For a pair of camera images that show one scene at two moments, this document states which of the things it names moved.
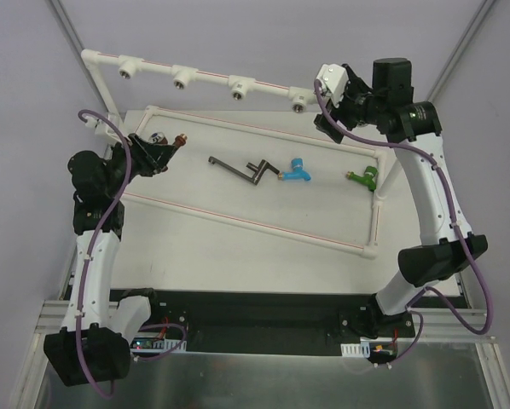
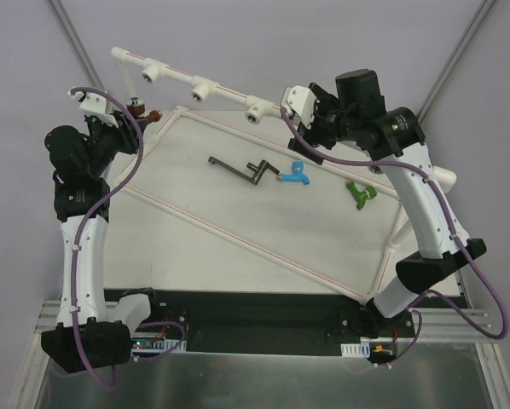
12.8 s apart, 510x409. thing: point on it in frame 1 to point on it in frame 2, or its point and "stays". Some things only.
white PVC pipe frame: [239, 89] to [201, 84]
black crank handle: [264, 165] stays
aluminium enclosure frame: [449, 365] stays
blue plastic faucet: [298, 173] stays
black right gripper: [334, 118] to [313, 128]
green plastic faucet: [368, 179] to [361, 197]
